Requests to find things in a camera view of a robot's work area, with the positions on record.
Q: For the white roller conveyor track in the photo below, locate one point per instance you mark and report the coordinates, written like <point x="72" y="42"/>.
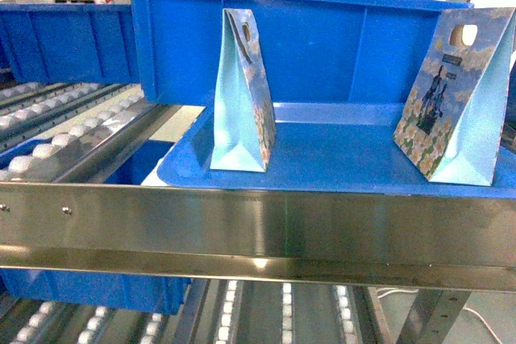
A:
<point x="52" y="159"/>

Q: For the blue plastic tray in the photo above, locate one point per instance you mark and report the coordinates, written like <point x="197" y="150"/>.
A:
<point x="339" y="148"/>

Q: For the large blue plastic crate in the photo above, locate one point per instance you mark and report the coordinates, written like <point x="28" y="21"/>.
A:
<point x="364" y="51"/>

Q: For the blue crate at left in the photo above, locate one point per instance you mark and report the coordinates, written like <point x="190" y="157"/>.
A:
<point x="69" y="42"/>

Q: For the steel rack front rail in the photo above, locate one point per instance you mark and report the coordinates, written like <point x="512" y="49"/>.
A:
<point x="459" y="243"/>

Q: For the blue crate below rail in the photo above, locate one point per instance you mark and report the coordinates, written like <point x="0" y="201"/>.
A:
<point x="149" y="294"/>

